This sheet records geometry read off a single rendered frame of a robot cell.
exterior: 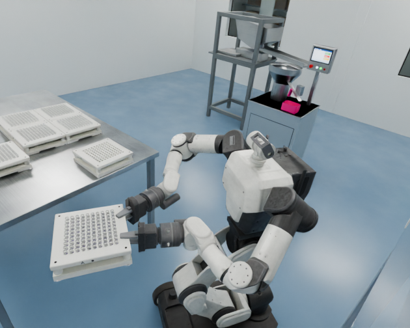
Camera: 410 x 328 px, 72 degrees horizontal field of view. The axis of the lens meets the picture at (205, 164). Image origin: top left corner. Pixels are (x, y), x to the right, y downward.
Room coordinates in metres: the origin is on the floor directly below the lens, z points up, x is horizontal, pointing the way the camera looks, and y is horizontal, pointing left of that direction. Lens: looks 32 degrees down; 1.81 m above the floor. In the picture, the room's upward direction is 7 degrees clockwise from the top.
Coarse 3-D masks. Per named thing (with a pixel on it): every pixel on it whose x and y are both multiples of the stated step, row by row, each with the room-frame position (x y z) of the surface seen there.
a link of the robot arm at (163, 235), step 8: (144, 224) 0.71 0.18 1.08; (152, 224) 0.73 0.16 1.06; (160, 224) 0.74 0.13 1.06; (168, 224) 0.74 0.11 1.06; (144, 232) 0.68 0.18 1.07; (152, 232) 0.69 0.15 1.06; (160, 232) 0.71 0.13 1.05; (168, 232) 0.70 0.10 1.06; (144, 240) 0.68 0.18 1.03; (152, 240) 0.69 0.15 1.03; (160, 240) 0.69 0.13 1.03; (168, 240) 0.69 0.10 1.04; (144, 248) 0.68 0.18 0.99; (152, 248) 0.69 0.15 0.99
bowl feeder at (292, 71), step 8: (272, 64) 3.31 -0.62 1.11; (280, 64) 3.36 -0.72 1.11; (288, 64) 3.38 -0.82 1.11; (296, 64) 3.33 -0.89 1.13; (272, 72) 3.12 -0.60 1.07; (280, 72) 3.05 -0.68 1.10; (288, 72) 3.04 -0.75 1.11; (296, 72) 3.06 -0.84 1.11; (280, 80) 3.10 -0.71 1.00; (288, 80) 3.08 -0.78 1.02; (272, 88) 3.21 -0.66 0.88; (280, 88) 3.12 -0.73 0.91; (288, 88) 3.16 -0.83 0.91; (296, 88) 3.04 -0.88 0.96; (304, 88) 3.01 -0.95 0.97; (272, 96) 3.17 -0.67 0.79; (280, 96) 3.12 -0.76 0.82; (288, 96) 3.04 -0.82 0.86; (296, 96) 2.97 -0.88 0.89
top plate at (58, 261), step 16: (96, 208) 0.81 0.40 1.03; (112, 208) 0.82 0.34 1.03; (80, 224) 0.72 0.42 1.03; (80, 240) 0.65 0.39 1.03; (96, 240) 0.65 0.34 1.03; (128, 240) 0.67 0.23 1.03; (64, 256) 0.58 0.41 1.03; (80, 256) 0.58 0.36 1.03; (96, 256) 0.59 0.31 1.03; (112, 256) 0.60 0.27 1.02
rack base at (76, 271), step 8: (120, 256) 0.63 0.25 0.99; (88, 264) 0.59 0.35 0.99; (96, 264) 0.59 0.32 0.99; (104, 264) 0.60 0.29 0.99; (112, 264) 0.60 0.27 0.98; (120, 264) 0.61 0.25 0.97; (64, 272) 0.55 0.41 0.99; (72, 272) 0.56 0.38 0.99; (80, 272) 0.56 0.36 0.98; (88, 272) 0.57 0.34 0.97; (56, 280) 0.53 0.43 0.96
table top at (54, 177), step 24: (24, 96) 2.24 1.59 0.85; (48, 96) 2.30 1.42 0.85; (96, 120) 1.94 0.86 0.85; (72, 144) 1.56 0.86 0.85; (120, 144) 1.63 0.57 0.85; (144, 144) 1.66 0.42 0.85; (48, 168) 1.28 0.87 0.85; (72, 168) 1.30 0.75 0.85; (120, 168) 1.36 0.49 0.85; (0, 192) 1.04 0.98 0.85; (24, 192) 1.06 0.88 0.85; (48, 192) 1.08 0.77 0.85; (72, 192) 1.10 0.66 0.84; (0, 216) 0.88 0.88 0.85; (24, 216) 0.91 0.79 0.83
